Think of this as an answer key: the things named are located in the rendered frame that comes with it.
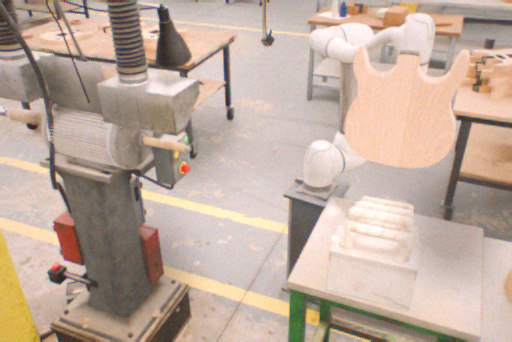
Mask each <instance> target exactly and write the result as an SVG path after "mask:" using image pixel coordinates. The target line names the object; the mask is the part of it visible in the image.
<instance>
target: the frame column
mask: <svg viewBox="0 0 512 342"><path fill-rule="evenodd" d="M56 172H57V173H58V174H59V175H60V177H61V178H62V179H63V182H64V187H65V190H66V193H67V200H68V203H69V206H70V209H71V215H72V218H73V221H74V224H75V230H76V233H77V237H78V243H79V245H80V248H81V251H82V258H83V261H84V264H85V270H86V273H87V276H88V278H89V279H92V280H96V283H97V288H96V287H92V286H90V295H89V297H88V302H87V304H88V306H92V307H95V308H97V309H102V310H103V311H106V312H108V313H113V314H115V315H117V316H121V317H124V318H126V317H128V316H130V314H131V313H132V312H133V311H134V309H135V308H136V307H137V306H138V305H139V304H140V302H141V301H143V299H144V297H146V296H147V294H148V293H149V292H150V291H151V289H152V288H153V287H154V286H155V285H154V286H152V285H151V282H150V280H149V279H148V276H147V274H146V272H145V268H144V259H143V254H142V250H141V241H140V236H139V232H138V223H137V218H136V214H135V209H134V200H133V196H132V191H131V186H130V177H129V173H128V170H127V172H124V173H123V174H122V175H121V176H120V177H118V178H117V179H116V180H114V181H113V182H112V183H104V182H101V181H97V180H94V179H87V178H84V177H81V176H78V175H71V174H68V173H65V172H58V171H56Z"/></svg>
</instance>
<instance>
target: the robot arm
mask: <svg viewBox="0 0 512 342"><path fill-rule="evenodd" d="M434 36H435V25H434V21H433V19H432V18H431V17H430V16H429V15H428V14H421V13H417V14H414V15H412V16H411V17H410V18H409V19H408V20H407V22H406V24H404V25H403V26H401V27H390V28H387V29H385V30H382V31H380V32H379V33H378V34H375V35H374V34H373V31H372V29H371V28H370V27H368V26H367V25H364V24H357V23H350V24H341V25H339V26H335V27H331V28H324V29H317V30H315V31H313V32H312V33H311V34H310V36H309V45H310V46H311V47H312V48H313V50H314V51H316V53H318V54H321V55H323V56H324V57H327V58H332V59H338V60H339V61H340V62H341V66H340V130H339V131H338V132H337V134H336V135H335V138H334V140H333V144H331V143H330V142H328V141H326V140H316V141H315V142H313V143H312V144H310V146H309V147H308V150H307V151H306V154H305V161H304V178H301V177H296V178H295V182H296V183H299V184H301V186H299V187H298V188H297V189H296V193H303V194H305V195H308V196H311V197H315V198H319V199H320V200H323V201H326V200H328V197H330V194H331V193H333V190H335V189H336V188H337V187H338V186H339V183H334V182H333V178H334V177H335V176H337V175H338V174H339V173H340V172H348V171H350V170H352V169H355V168H358V167H360V166H361V165H363V164H365V163H366V161H368V160H366V159H365V158H362V157H360V156H359V155H358V154H356V153H355V151H353V150H352V149H351V147H350V146H349V144H348V142H347V140H346V137H345V134H344V122H345V118H346V115H347V114H348V110H349V108H350V107H351V105H352V103H353V102H354V101H355V99H356V97H357V94H358V83H357V80H356V76H355V74H354V71H353V60H354V57H355V55H356V52H357V50H358V49H359V48H360V46H364V47H365V48H366V49H367V55H368V56H369V55H371V53H374V52H375V51H376V50H378V49H380V48H381V47H382V46H383V45H386V44H387V43H389V42H394V47H395V49H397V51H398V52H399V51H400V50H411V51H416V52H421V58H420V69H421V70H422V72H423V74H425V75H427V65H428V61H429V58H430V55H431V51H432V48H433V43H434Z"/></svg>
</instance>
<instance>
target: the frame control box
mask: <svg viewBox="0 0 512 342"><path fill-rule="evenodd" d="M185 136H186V137H188V133H181V134H179V135H178V136H177V137H176V136H172V135H168V134H165V135H163V137H160V138H159V139H161V140H169V141H173V142H177V143H181V144H186V143H188V140H187V141H186V142H184V137H185ZM152 151H153V157H154V162H155V169H156V179H157V181H156V180H155V179H152V178H150V177H149V176H145V175H144V176H141V177H143V178H145V179H148V180H149V181H151V182H152V183H155V184H156V185H158V186H161V187H163V188H165V189H167V190H173V189H174V185H175V184H176V183H177V182H178V181H179V180H181V179H182V178H183V177H184V176H185V175H186V174H187V173H188V172H189V171H190V170H191V161H190V152H185V153H184V152H181V151H178V157H177V158H175V152H176V151H173V150H170V149H166V148H162V147H154V146H152ZM185 165H189V170H188V172H187V173H185V172H184V170H182V166H185ZM159 182H160V183H159ZM163 183H167V184H170V186H166V185H164V184H163Z"/></svg>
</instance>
